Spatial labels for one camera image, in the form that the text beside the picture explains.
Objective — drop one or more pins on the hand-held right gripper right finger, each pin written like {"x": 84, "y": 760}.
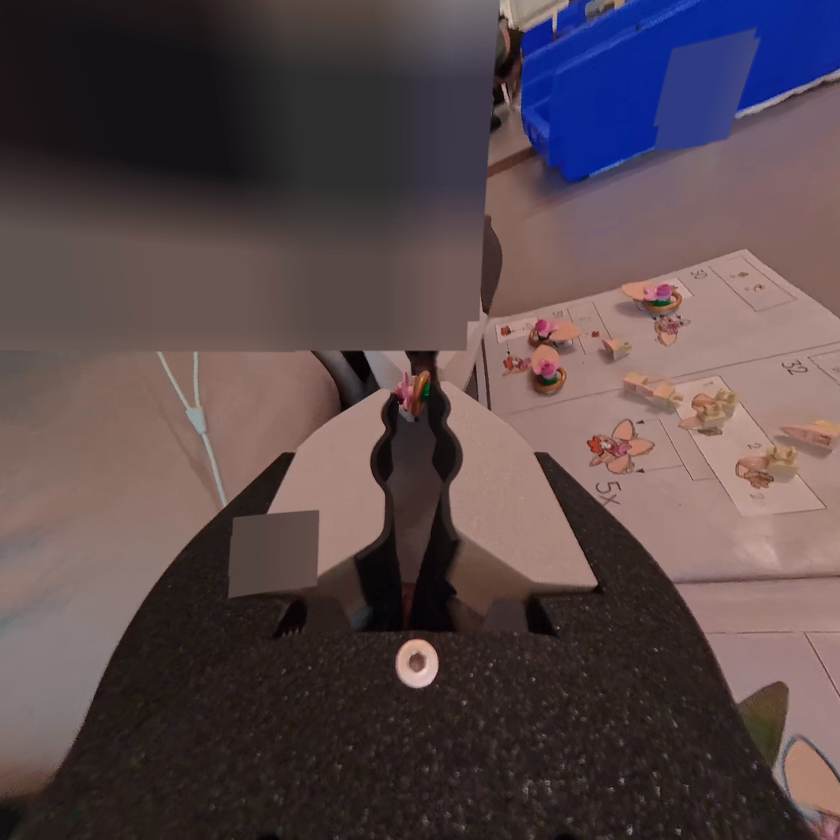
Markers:
{"x": 505, "y": 499}

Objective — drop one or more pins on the printed paper sheet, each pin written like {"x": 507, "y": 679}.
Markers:
{"x": 761, "y": 610}

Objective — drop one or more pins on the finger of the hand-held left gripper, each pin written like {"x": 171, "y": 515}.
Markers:
{"x": 384, "y": 367}
{"x": 459, "y": 371}

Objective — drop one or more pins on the tan toy petal piece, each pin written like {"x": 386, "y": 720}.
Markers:
{"x": 814, "y": 434}

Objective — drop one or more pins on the pale yellow toy clip brick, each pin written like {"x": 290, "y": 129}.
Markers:
{"x": 781, "y": 457}

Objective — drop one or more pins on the small cream toy brick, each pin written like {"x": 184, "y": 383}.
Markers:
{"x": 617, "y": 348}

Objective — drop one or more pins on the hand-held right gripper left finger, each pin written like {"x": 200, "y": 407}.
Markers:
{"x": 341, "y": 472}

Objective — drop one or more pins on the blue plastic bin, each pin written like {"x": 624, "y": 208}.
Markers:
{"x": 590, "y": 85}

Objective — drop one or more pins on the toy brick instruction booklet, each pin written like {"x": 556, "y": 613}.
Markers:
{"x": 689, "y": 538}

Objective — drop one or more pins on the tan petal with yellow brick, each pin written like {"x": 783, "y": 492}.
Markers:
{"x": 718, "y": 405}

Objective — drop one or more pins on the grey desk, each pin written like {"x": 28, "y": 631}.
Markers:
{"x": 623, "y": 216}

